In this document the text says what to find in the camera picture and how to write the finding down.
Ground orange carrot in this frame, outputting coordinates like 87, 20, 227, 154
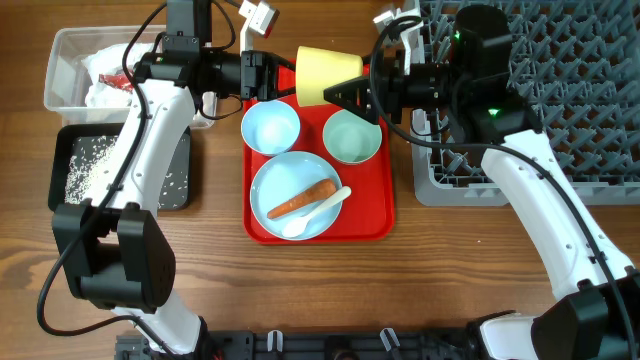
267, 178, 337, 219

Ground white paper napkin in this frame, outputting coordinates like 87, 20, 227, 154
82, 43, 133, 108

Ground grey dishwasher rack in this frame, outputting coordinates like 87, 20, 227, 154
398, 0, 639, 206

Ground white plastic spoon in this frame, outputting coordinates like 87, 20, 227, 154
282, 186, 352, 239

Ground light blue small bowl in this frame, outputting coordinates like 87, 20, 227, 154
241, 100, 301, 156

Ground yellow plastic cup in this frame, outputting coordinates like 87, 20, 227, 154
295, 46, 363, 107

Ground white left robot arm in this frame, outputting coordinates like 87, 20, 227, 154
52, 1, 287, 359

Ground mint green bowl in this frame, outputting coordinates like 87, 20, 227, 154
322, 110, 382, 165

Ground red plastic tray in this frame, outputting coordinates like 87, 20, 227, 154
242, 57, 396, 246

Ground black waste tray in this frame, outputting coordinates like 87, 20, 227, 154
47, 120, 193, 213

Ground light blue plate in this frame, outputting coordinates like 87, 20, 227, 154
249, 151, 342, 241

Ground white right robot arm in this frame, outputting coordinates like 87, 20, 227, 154
322, 5, 639, 359

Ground red snack wrapper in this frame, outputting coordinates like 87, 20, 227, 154
98, 73, 133, 93

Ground white rice pile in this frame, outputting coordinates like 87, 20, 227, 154
64, 133, 191, 210

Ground clear plastic bin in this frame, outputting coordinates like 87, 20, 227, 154
43, 24, 219, 131

